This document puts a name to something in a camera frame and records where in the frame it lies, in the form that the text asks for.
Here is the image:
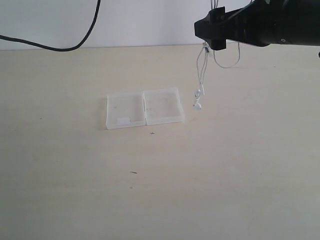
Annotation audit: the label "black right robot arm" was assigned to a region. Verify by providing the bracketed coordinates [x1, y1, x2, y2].
[194, 0, 320, 51]

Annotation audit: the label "clear plastic hinged case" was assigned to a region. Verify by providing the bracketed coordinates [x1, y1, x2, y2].
[105, 87, 185, 130]

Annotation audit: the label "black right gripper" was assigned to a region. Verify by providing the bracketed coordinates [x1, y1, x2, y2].
[194, 0, 283, 50]

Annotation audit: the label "white wired earphones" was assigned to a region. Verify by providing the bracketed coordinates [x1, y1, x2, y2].
[191, 0, 242, 111]

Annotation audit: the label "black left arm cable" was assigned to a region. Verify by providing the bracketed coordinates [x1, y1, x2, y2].
[0, 0, 102, 52]

